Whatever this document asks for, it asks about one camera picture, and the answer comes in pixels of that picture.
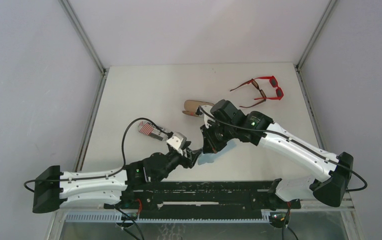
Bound red sunglasses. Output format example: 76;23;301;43
253;75;284;101

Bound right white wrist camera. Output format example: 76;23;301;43
197;104;216;129

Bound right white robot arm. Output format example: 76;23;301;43
197;99;354;207

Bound right aluminium frame post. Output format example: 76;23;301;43
294;0;340;150

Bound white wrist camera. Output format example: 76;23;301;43
166;132;187;156
197;104;216;129

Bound brown striped glasses case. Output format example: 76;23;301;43
182;99;215;117

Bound flag print glasses case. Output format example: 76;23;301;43
137;120;168;141

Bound right black camera cable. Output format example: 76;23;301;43
197;105;369;193

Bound black camera cable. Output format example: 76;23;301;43
197;105;369;193
23;117;174;194

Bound left black camera cable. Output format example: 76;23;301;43
23;117;174;194

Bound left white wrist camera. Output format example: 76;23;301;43
166;132;187;156

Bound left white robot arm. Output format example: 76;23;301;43
32;141;203;214

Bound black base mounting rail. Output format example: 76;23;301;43
103;180;302;221

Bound left aluminium frame post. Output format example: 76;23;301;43
58;0;108;172

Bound brown tortoise sunglasses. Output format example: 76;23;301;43
229;78;267;109

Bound aluminium frame post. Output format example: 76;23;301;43
294;0;340;150
58;0;108;172

